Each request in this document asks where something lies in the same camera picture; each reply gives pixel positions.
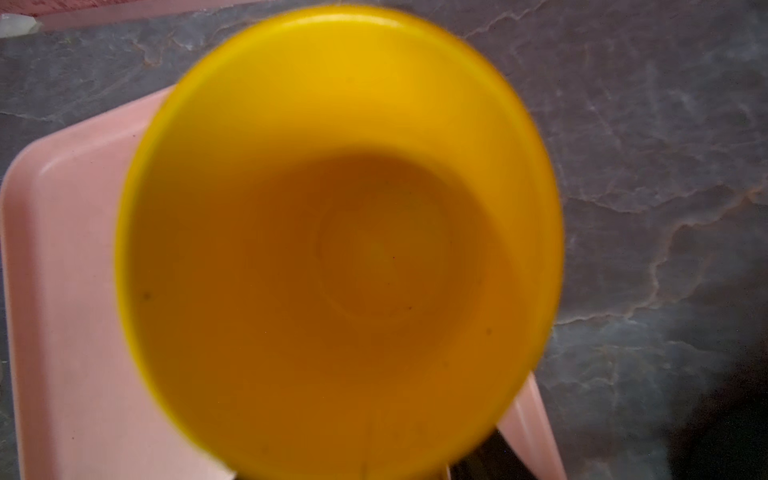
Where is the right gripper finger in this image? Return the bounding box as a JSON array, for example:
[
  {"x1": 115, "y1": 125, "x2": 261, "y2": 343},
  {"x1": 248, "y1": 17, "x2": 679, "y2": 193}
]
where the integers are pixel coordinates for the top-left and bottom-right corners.
[{"x1": 450, "y1": 430, "x2": 537, "y2": 480}]

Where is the yellow mug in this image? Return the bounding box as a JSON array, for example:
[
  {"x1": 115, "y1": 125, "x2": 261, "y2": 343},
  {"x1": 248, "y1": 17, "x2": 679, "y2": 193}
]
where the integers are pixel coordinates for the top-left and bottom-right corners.
[{"x1": 115, "y1": 5, "x2": 564, "y2": 479}]

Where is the pink tray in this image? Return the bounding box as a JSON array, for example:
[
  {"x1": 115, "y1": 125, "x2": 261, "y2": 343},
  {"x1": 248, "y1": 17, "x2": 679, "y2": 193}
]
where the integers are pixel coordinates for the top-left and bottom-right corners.
[{"x1": 1, "y1": 87, "x2": 564, "y2": 479}]

